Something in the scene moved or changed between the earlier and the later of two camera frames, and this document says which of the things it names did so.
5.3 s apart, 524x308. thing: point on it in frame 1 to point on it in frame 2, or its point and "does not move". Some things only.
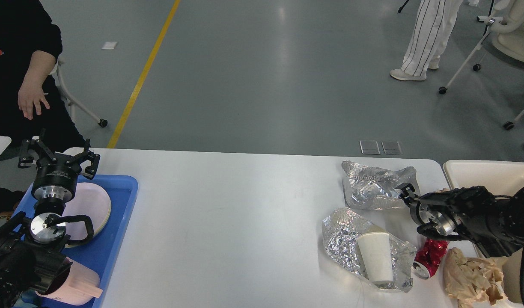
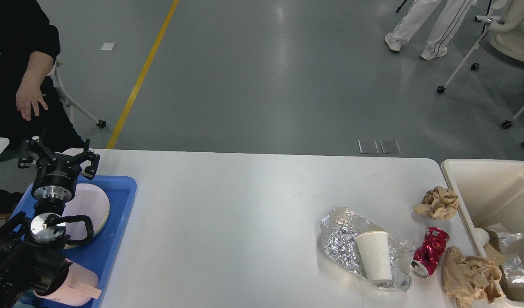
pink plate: (89, 199) does not move
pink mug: (74, 283) does not move
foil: (368, 188) to (513, 272)
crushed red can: (428, 257) does not move
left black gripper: (55, 180) does not move
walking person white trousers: (432, 31) to (420, 11)
